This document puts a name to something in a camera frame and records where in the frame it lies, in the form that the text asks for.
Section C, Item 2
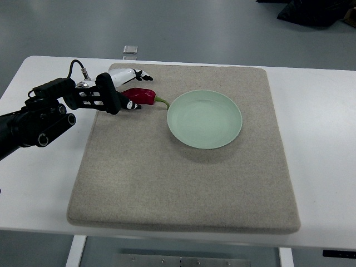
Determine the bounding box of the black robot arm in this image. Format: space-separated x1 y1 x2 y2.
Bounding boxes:
1 72 123 159

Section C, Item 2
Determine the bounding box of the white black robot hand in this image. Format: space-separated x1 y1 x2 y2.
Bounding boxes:
108 68 153 110

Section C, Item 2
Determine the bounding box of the white table leg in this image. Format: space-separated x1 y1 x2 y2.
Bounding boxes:
278 248 294 267
65 235 87 267

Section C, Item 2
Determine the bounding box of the light green plate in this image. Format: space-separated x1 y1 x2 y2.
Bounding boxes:
167 90 243 150

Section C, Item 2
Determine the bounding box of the white table leg right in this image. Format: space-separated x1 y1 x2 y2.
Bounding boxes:
278 248 294 267

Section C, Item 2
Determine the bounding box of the beige felt mat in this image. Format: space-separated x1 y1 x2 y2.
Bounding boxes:
67 65 300 234

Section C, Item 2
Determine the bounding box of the red pepper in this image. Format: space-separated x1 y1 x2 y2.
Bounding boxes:
121 87 170 110

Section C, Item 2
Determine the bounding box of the white table leg left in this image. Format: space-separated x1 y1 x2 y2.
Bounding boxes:
65 235 87 267

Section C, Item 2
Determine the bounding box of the black bag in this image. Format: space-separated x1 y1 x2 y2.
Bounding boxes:
256 0 355 27

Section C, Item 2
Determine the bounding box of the black label strip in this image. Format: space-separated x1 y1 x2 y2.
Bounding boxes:
323 250 356 259

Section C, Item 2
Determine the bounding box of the grey metal base plate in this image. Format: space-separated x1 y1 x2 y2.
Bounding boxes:
111 254 251 267

